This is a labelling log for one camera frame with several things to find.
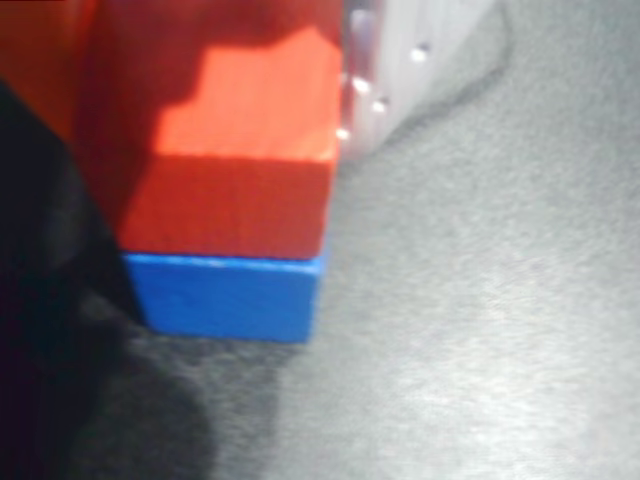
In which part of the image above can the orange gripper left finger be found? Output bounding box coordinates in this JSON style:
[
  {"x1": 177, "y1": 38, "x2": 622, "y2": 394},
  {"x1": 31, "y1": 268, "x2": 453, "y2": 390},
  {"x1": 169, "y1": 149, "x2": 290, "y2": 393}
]
[{"x1": 0, "y1": 0, "x2": 97, "y2": 149}]

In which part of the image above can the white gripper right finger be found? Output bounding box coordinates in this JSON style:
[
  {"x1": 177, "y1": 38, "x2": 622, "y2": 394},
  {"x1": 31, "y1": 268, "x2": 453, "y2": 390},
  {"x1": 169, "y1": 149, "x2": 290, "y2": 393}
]
[{"x1": 341, "y1": 0, "x2": 497, "y2": 162}]

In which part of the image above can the red cube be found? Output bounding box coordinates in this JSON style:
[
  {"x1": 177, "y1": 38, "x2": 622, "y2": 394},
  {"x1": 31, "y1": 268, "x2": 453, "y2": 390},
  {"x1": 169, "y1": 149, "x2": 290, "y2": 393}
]
[{"x1": 74, "y1": 0, "x2": 347, "y2": 262}]

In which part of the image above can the blue cube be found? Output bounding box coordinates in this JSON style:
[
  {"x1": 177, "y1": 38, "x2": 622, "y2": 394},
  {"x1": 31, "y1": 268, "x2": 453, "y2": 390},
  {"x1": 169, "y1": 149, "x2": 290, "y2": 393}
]
[{"x1": 122, "y1": 247, "x2": 331, "y2": 345}]

